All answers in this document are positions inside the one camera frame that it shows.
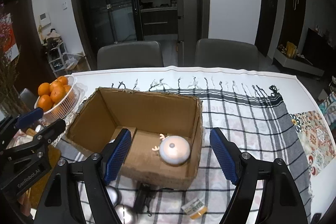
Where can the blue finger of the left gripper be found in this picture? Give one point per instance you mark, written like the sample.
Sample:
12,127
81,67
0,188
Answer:
51,132
24,121

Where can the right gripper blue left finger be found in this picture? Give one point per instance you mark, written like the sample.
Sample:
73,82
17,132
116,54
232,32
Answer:
97,171

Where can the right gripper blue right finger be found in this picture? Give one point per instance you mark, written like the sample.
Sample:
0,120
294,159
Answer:
242,170

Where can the grey teardrop case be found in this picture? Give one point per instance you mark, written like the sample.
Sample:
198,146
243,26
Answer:
114,195

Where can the black power adapter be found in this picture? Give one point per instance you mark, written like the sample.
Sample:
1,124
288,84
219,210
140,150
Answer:
144,194

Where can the silver round case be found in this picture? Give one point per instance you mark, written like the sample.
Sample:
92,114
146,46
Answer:
126,214

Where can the round white night light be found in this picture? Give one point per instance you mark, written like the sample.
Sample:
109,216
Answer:
173,150

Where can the left hand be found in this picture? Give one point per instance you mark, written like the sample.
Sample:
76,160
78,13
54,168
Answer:
25,205

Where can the orange fruit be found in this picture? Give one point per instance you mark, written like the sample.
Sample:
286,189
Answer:
44,89
45,102
57,94
63,80

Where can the woven tissue box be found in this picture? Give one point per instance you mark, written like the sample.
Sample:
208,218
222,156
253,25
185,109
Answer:
35,192

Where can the white basket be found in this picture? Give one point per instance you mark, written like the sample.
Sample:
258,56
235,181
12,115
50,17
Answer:
64,107

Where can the glass vase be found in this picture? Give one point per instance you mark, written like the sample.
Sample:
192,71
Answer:
12,104

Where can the white shoe rack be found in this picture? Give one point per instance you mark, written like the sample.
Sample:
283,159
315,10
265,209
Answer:
61,62

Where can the purple dried flowers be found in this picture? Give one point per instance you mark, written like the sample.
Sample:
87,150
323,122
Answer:
9,54

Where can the patterned table mat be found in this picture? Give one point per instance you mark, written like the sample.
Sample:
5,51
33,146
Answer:
315,140

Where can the brown cardboard box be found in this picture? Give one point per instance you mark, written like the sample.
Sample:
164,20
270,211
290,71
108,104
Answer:
148,116

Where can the black smartphone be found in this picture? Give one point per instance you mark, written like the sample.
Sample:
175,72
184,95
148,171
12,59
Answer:
316,218

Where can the left grey chair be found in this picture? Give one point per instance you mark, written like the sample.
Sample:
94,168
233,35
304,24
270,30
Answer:
143,54

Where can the grey chair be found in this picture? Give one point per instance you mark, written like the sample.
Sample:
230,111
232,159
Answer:
143,54
212,53

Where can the right grey chair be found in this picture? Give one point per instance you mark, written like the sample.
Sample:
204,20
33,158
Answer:
212,53

